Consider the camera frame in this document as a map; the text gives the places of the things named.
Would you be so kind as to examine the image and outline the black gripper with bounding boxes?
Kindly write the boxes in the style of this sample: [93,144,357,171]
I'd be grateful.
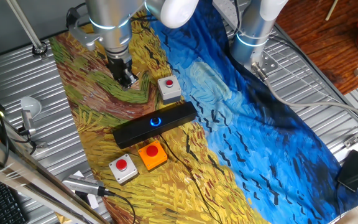
[106,52,140,91]

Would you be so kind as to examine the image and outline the black speaker bar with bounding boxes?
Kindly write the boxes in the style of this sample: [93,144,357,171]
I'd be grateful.
[112,101,198,149]

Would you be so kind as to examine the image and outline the grey box flat red button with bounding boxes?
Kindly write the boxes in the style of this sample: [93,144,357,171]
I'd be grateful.
[157,75,182,105]

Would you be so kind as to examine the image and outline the orange box red button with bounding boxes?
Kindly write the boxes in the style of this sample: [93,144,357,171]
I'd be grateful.
[137,140,168,172]

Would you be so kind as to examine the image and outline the grey box raised red button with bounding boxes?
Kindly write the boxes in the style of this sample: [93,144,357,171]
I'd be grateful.
[108,153,139,185]

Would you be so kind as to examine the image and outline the silver mounting pole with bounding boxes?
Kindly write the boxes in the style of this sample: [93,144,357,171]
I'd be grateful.
[6,0,48,58]

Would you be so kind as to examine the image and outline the perforated aluminium bar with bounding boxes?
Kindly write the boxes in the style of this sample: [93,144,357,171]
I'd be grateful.
[213,0,242,30]

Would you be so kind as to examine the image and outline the painted wheatfield print cloth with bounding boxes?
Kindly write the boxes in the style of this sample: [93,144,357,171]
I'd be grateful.
[48,0,358,224]

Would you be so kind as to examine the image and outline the wooden drumstick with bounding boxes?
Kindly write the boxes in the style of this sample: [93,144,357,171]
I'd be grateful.
[325,0,340,22]

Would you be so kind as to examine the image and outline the black smartphone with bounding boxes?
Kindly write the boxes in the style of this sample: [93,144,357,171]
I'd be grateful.
[336,149,358,193]

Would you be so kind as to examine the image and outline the wrist camera with metal bracket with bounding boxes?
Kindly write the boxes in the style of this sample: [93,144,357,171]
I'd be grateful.
[65,6,103,52]

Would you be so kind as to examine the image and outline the silver ribbed camera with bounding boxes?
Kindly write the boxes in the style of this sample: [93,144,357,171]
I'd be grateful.
[62,174,107,197]

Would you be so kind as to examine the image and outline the black camera cable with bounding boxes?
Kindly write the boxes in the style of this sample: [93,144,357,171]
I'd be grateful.
[103,190,136,224]

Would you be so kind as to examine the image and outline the thin black speaker cable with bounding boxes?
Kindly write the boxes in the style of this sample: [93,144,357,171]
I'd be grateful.
[159,134,223,224]

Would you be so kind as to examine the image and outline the aluminium frame rail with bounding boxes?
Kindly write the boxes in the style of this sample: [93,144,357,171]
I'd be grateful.
[0,126,111,224]

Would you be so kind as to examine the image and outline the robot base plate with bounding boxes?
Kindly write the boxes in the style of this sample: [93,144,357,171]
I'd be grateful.
[253,49,279,75]

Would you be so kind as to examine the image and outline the thick grey robot cable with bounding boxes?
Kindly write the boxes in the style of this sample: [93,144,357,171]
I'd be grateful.
[250,62,358,124]

